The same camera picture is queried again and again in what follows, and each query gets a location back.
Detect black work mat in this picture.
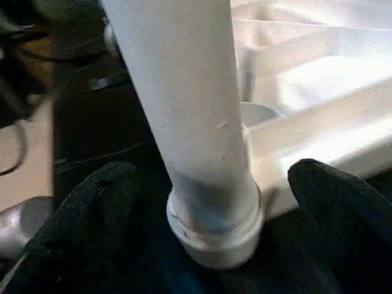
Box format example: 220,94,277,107
51,0,392,294

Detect grey robot leg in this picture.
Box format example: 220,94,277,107
0,195,58,258

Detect white plastic table leg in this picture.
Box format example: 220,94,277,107
100,0,264,239

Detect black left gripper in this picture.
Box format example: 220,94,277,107
88,73,129,91

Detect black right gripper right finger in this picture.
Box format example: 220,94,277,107
287,157,392,294

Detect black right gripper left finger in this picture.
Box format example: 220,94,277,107
0,161,138,294

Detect white plastic table top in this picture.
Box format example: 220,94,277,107
167,0,392,270

